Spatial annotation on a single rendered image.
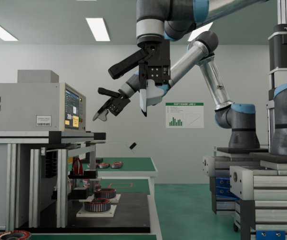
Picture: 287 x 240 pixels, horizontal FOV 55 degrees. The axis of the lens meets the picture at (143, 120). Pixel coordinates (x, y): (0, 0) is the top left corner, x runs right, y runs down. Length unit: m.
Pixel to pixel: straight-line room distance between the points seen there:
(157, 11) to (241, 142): 0.86
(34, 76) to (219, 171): 4.45
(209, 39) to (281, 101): 0.58
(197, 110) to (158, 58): 5.97
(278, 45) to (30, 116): 1.06
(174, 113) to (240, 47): 2.24
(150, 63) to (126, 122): 5.86
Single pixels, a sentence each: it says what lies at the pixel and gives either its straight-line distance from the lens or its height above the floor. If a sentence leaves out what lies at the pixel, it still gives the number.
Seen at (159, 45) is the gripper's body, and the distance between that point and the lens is 0.75.
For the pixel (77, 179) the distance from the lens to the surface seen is 1.49.
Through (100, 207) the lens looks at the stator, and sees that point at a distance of 1.22.
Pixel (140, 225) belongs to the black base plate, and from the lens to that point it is 1.09.
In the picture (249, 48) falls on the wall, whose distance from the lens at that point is 7.35.
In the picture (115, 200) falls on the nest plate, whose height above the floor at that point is 0.78.
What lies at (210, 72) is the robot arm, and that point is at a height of 1.44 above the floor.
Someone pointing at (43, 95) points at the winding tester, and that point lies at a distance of 1.22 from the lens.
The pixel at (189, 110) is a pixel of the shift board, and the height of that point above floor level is 1.71.
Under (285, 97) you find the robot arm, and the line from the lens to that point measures 0.99.
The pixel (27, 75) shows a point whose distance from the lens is 5.46.
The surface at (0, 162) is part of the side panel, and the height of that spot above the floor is 1.00.
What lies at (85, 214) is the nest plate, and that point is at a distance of 1.21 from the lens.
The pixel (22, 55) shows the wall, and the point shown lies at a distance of 7.40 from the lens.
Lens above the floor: 1.09
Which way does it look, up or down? 3 degrees up
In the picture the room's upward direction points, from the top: straight up
